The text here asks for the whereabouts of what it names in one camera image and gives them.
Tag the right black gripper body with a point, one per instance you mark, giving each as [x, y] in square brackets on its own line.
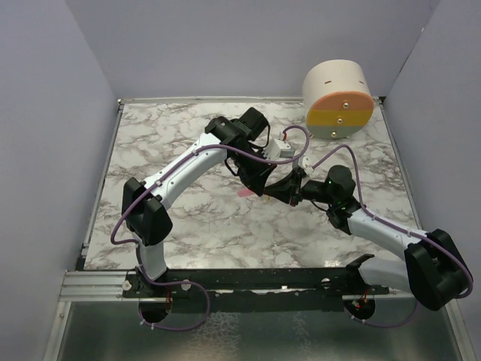
[315, 191]

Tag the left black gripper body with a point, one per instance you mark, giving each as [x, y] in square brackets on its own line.
[251, 171]

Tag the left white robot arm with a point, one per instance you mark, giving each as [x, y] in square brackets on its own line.
[146, 203]

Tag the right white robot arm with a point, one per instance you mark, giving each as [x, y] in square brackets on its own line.
[429, 265]

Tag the round tricolour drawer cabinet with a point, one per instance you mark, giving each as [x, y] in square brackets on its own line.
[337, 99]

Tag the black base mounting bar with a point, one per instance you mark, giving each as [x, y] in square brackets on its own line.
[249, 290]

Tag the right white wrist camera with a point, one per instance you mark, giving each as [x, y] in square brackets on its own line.
[305, 165]

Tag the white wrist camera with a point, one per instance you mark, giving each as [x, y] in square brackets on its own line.
[278, 149]
[305, 165]

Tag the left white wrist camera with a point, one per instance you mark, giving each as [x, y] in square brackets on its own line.
[278, 149]

